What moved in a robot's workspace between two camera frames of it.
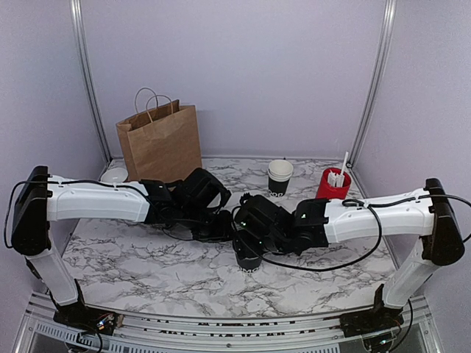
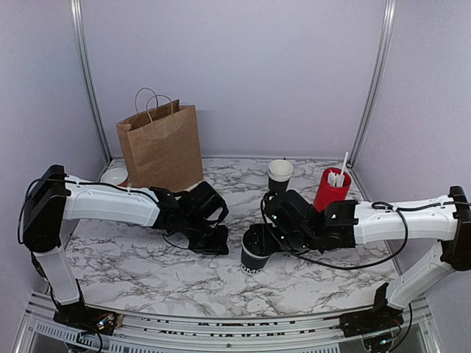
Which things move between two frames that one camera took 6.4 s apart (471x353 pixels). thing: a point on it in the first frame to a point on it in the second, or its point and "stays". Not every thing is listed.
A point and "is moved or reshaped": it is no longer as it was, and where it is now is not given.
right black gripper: x=240 y=250 to x=282 y=250
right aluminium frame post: x=377 y=83 stays
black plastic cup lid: x=249 y=259 is moved or reshaped
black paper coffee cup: x=249 y=265 stays
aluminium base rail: x=142 y=333 stays
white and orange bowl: x=115 y=175 stays
